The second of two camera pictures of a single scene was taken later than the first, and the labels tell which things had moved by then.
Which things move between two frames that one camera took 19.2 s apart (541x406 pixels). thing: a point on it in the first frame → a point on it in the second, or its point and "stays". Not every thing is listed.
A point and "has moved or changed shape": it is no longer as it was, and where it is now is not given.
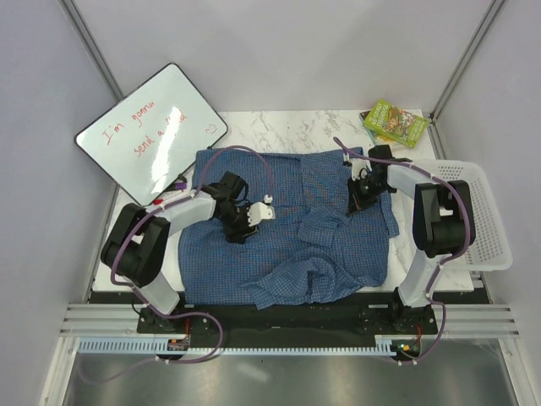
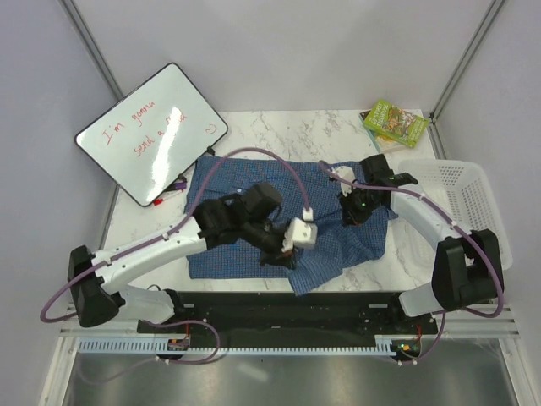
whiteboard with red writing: x=153 y=136 stays
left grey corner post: x=90 y=47 stays
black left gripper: x=238 y=234 → x=278 y=257
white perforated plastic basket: x=489 y=250 stays
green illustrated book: x=399 y=124 stays
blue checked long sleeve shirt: x=314 y=249 has moved or changed shape
